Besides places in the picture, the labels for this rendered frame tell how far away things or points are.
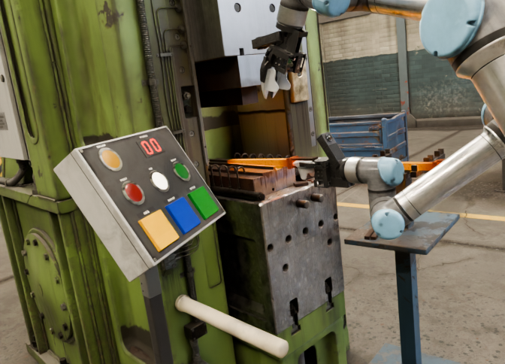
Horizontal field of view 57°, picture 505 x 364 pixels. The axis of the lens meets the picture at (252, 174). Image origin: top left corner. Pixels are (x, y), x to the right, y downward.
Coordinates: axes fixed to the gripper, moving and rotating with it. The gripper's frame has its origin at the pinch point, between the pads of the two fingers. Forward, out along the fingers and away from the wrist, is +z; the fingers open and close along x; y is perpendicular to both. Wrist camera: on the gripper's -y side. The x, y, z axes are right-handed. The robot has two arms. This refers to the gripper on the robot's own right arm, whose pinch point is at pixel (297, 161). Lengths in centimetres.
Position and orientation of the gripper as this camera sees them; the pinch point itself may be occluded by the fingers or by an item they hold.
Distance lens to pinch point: 148.7
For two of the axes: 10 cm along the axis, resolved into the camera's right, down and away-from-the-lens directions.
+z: -6.8, -0.5, 7.3
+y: 1.4, 9.7, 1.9
